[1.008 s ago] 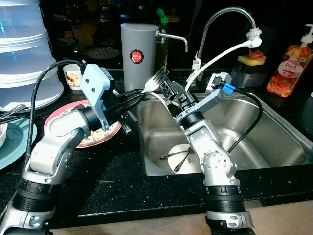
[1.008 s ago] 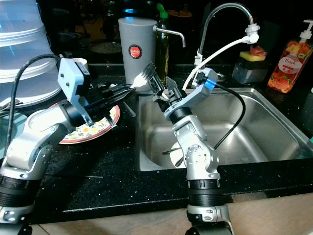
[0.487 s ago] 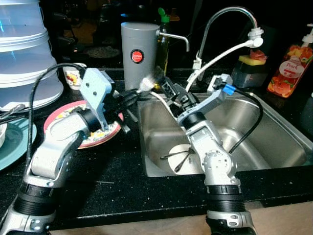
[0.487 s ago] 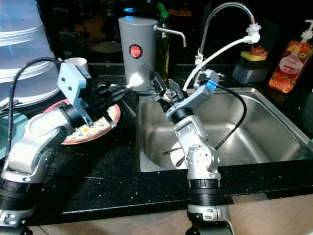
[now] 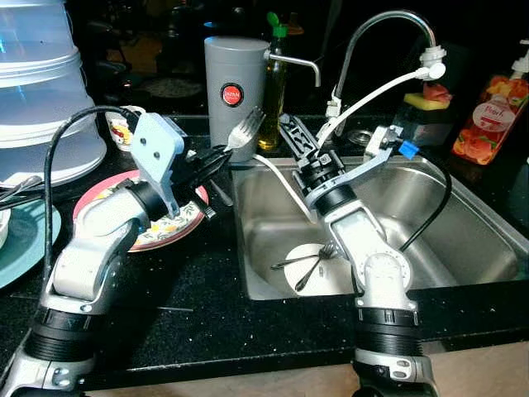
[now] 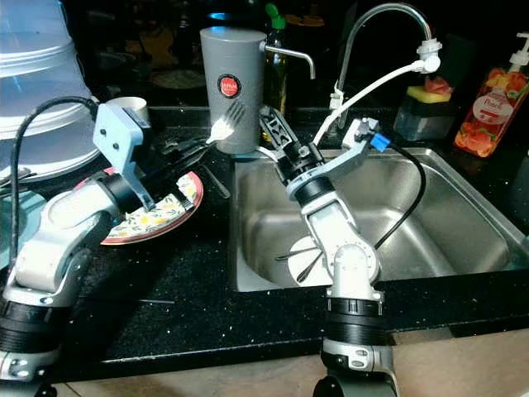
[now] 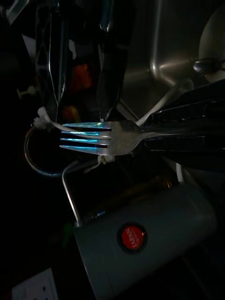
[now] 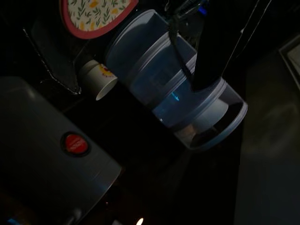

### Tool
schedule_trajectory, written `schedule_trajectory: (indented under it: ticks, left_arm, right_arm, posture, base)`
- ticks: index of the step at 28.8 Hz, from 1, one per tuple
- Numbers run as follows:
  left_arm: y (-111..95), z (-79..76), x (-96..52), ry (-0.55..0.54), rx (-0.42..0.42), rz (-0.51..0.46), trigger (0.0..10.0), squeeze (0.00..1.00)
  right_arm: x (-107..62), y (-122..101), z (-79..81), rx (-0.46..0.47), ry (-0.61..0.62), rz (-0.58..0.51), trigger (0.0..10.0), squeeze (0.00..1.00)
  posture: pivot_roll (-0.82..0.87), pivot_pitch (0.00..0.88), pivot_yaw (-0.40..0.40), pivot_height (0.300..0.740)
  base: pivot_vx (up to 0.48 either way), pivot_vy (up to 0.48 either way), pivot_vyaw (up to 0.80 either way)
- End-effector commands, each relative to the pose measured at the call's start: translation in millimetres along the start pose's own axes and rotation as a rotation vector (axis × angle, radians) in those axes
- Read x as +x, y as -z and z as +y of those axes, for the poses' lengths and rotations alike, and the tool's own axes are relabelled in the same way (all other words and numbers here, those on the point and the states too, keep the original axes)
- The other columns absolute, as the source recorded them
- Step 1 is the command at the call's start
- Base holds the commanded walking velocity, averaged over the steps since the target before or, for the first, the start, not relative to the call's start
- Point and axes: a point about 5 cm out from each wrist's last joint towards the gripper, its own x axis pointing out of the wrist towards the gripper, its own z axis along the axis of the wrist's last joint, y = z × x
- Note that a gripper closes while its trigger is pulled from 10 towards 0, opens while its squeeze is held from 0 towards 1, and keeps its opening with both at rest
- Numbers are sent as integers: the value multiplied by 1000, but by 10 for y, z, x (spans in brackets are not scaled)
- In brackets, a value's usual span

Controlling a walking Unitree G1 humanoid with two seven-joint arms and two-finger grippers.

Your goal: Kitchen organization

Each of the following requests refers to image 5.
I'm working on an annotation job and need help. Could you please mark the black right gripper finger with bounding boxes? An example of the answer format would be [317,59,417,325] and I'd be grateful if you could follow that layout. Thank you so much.
[291,114,322,158]
[279,114,308,163]

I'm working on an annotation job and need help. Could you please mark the silver metal fork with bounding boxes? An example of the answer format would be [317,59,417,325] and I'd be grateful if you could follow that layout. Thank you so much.
[271,242,340,270]
[224,106,266,153]

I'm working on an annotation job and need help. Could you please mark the oil bottle with green cap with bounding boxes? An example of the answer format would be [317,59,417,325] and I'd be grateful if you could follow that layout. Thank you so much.
[258,12,291,152]

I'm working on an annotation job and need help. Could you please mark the floral plate with pink rim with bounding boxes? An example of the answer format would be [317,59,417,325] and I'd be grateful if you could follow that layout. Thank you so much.
[73,170,210,253]

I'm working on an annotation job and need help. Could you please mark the grey water filter red logo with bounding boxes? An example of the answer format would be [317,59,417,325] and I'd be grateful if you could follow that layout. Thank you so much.
[204,36,322,163]

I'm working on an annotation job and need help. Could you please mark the white patterned cup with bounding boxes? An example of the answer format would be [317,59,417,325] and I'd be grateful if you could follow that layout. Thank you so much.
[106,106,149,151]

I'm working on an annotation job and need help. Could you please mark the white round plate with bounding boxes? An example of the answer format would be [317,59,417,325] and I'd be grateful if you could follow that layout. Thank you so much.
[284,242,357,297]

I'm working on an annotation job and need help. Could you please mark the grey sponge holder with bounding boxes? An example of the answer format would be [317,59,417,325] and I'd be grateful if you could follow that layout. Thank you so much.
[393,99,452,151]

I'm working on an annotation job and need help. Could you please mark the yellow sponge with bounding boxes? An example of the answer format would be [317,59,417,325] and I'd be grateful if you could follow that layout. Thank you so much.
[403,91,452,113]

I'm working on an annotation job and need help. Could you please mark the red scrubber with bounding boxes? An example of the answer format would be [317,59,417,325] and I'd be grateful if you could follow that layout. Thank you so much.
[423,83,455,105]

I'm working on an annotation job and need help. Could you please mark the chrome curved faucet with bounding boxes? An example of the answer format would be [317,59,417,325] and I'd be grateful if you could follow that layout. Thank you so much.
[326,10,448,122]

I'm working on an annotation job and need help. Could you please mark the white faucet diverter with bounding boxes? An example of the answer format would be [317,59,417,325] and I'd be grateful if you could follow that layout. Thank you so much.
[417,45,450,83]

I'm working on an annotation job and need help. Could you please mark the stainless steel sink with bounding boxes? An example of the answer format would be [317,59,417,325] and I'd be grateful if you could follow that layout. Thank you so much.
[231,155,529,301]

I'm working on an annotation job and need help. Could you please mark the orange floral soap bottle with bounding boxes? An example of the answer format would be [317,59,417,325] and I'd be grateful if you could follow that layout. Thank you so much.
[452,54,529,167]

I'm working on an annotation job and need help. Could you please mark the white translucent stacked containers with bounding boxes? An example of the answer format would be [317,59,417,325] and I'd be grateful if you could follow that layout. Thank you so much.
[0,0,109,188]

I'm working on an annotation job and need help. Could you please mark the silver utensil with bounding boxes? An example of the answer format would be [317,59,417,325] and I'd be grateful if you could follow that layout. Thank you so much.
[0,173,44,209]

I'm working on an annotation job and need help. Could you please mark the teal plate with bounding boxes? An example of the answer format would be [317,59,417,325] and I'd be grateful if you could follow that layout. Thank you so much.
[0,198,64,291]

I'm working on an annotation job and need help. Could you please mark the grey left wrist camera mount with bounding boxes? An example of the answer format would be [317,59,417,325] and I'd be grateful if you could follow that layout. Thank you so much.
[131,112,188,218]

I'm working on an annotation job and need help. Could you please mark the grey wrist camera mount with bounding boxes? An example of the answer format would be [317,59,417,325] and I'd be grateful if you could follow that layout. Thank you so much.
[329,124,417,200]
[131,112,188,218]

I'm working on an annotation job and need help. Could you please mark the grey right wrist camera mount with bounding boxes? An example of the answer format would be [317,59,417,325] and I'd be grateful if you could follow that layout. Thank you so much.
[329,124,417,200]

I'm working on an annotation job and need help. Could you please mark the metal counter ring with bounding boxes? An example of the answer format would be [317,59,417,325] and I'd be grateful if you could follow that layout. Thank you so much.
[347,128,378,149]

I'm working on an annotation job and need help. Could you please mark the white water hose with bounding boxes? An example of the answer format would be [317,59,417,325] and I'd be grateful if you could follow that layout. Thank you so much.
[252,66,431,225]

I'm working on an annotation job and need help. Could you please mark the black cable with blue tape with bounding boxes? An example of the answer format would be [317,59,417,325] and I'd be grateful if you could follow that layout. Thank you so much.
[398,139,455,254]

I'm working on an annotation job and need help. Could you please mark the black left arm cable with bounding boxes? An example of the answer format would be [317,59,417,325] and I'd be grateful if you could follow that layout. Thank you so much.
[41,105,138,287]

